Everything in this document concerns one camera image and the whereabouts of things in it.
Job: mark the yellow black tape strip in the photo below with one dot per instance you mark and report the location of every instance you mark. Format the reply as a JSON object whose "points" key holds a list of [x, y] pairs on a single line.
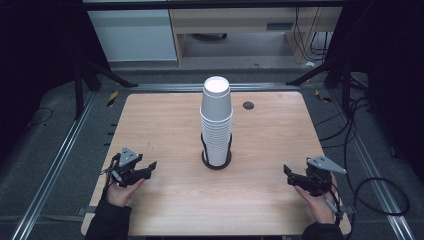
{"points": [[112, 98], [320, 96]]}

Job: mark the black curtain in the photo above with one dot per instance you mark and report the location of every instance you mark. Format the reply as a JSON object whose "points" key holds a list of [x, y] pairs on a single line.
{"points": [[393, 66], [33, 50]]}

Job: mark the person's right hand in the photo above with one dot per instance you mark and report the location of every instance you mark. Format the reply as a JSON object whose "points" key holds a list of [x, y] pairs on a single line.
{"points": [[318, 206]]}

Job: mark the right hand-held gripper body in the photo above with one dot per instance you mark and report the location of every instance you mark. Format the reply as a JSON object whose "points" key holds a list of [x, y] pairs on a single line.
{"points": [[318, 176]]}

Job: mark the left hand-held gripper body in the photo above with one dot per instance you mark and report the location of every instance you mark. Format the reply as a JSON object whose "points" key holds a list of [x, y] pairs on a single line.
{"points": [[128, 157]]}

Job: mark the aluminium rail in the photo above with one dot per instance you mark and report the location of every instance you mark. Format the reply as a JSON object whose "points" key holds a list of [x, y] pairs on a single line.
{"points": [[376, 173], [166, 87], [50, 173]]}

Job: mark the black metal stand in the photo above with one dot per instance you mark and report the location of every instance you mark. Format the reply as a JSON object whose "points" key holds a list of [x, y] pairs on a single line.
{"points": [[78, 90], [346, 86]]}

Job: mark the black round table grommet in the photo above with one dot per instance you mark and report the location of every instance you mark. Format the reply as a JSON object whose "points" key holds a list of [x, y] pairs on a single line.
{"points": [[248, 105]]}

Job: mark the stack of white cups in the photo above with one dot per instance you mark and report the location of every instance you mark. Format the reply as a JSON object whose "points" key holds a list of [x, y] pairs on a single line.
{"points": [[216, 140]]}

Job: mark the white cabinet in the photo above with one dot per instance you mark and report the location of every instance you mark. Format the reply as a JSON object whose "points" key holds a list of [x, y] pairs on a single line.
{"points": [[133, 35]]}

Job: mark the person's left hand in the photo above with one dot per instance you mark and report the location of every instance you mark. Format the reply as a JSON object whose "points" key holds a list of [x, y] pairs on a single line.
{"points": [[120, 196]]}

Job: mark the light wooden desk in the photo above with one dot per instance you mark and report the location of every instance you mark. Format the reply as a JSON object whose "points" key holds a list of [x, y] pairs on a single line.
{"points": [[233, 20]]}

